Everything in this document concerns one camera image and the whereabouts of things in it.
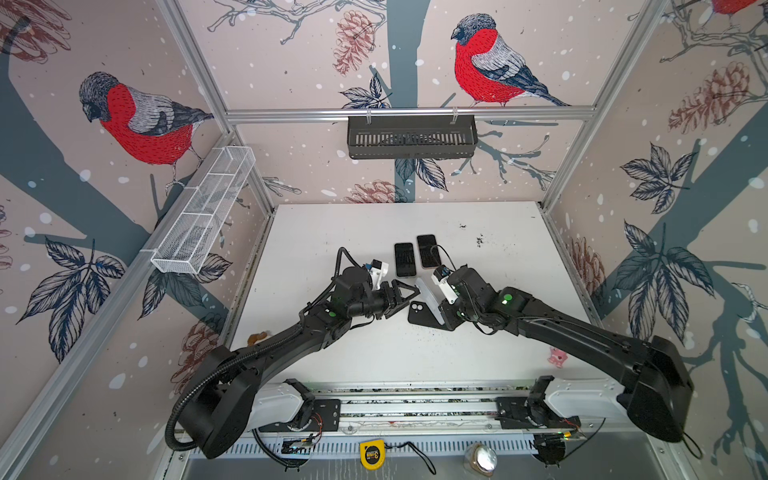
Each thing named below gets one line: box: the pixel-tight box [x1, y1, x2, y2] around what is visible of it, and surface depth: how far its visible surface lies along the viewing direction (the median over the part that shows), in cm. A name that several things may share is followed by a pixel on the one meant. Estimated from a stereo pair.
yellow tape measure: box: [359, 439, 386, 471], surface depth 68 cm
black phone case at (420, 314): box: [408, 300, 447, 329], surface depth 94 cm
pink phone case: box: [417, 234, 441, 268], surface depth 109 cm
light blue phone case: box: [394, 242, 417, 277], surface depth 107 cm
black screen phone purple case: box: [394, 242, 416, 277], surface depth 107 cm
